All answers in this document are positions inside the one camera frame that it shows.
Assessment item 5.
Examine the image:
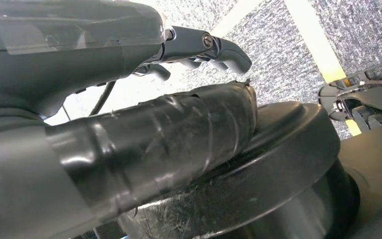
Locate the yellow floor tape line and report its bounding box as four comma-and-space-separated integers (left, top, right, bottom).
283, 0, 364, 137
209, 0, 265, 37

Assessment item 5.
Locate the black round robot waist disc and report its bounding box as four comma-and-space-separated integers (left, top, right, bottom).
118, 101, 360, 239

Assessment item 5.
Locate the grey robot leg shell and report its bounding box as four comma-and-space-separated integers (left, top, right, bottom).
337, 117, 382, 239

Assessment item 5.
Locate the thin black hand cable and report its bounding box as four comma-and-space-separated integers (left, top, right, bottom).
88, 81, 117, 117

